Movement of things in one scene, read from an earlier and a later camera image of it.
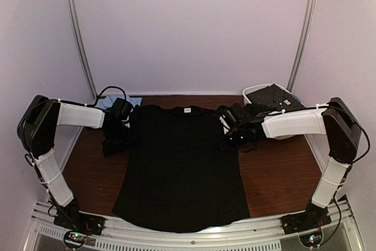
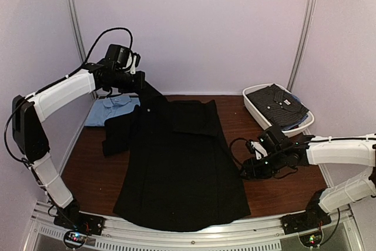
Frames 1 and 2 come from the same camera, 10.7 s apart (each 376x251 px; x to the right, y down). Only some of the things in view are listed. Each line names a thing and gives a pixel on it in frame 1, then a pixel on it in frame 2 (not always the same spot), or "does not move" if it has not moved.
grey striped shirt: [275, 96] does not move
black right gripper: [243, 146] to [252, 171]
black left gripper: [120, 144] to [140, 84]
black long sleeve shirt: [177, 176] does not move
